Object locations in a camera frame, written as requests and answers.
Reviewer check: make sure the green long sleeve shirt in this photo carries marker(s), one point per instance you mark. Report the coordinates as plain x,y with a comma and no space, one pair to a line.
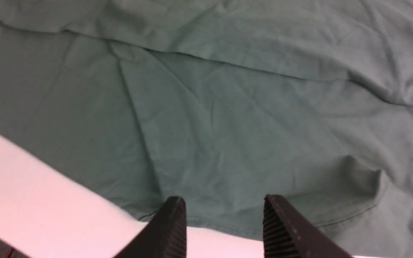
222,102

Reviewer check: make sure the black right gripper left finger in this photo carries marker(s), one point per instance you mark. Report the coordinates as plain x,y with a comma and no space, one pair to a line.
165,236

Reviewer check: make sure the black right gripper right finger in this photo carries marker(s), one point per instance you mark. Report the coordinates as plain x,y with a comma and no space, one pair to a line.
288,234

